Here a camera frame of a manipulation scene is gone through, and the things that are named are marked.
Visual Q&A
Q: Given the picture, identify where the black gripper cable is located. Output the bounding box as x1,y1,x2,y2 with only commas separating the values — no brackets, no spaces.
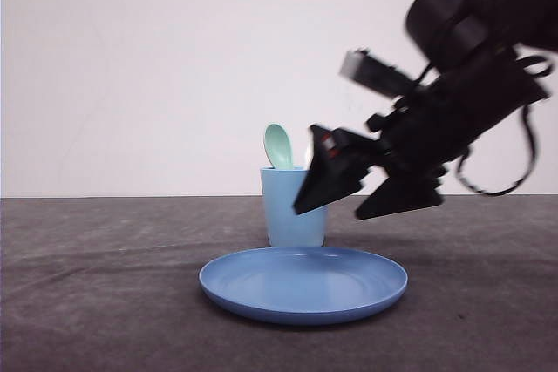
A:
455,53,553,198

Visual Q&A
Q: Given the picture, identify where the light blue plastic cup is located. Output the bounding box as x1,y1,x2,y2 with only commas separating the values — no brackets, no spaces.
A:
260,167,328,247

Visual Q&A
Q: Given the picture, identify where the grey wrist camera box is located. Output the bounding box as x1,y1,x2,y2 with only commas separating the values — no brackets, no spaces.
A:
339,50,414,99

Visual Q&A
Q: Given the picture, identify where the blue plastic plate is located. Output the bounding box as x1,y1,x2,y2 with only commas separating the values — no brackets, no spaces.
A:
199,247,408,326

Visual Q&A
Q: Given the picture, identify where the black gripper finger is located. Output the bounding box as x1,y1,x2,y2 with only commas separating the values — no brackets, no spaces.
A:
293,124,379,214
355,170,444,220

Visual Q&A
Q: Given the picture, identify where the white plastic fork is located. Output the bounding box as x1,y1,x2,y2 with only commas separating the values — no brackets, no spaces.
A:
303,141,314,170

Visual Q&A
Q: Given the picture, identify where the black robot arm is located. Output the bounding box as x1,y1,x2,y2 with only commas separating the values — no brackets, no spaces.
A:
293,0,557,220

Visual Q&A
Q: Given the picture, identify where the mint green plastic spoon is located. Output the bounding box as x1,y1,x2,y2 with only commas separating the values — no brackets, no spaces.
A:
264,124,294,170

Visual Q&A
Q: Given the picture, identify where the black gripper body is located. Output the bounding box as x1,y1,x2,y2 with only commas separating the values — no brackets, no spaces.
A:
368,48,548,176

